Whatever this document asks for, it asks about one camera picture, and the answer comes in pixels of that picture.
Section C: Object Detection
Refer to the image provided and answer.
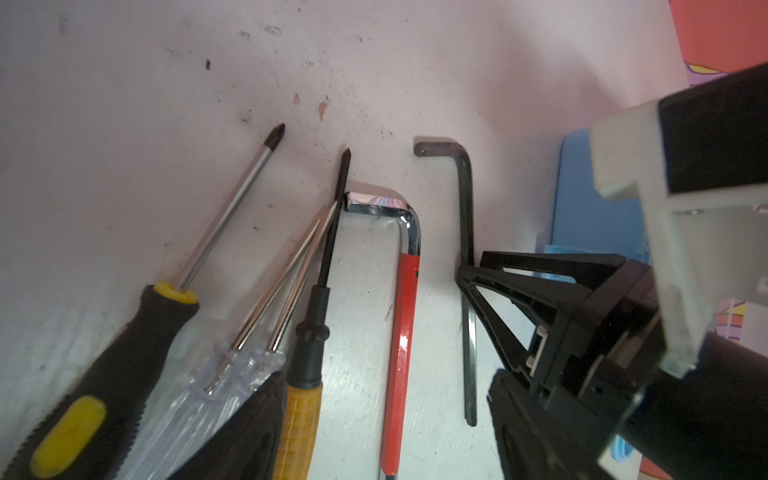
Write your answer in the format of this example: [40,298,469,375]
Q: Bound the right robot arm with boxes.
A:
[456,251,767,479]

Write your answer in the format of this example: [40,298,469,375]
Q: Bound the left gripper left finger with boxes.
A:
[171,371,287,480]

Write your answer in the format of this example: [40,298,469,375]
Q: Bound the red handled hex key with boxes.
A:
[346,192,421,479]

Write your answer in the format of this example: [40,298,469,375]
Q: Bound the clear handled screwdriver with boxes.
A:
[117,201,338,479]

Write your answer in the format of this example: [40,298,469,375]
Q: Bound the yellow handled screwdriver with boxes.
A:
[273,149,351,480]

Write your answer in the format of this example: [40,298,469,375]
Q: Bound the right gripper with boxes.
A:
[456,251,665,414]

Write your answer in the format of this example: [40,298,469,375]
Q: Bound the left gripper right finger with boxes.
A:
[487,369,606,479]

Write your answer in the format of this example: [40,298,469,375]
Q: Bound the black yellow screwdriver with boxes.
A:
[2,124,286,479]

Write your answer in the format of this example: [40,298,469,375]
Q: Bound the blue plastic toolbox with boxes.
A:
[543,129,651,264]

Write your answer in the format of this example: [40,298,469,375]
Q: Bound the black hex key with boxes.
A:
[413,140,479,428]

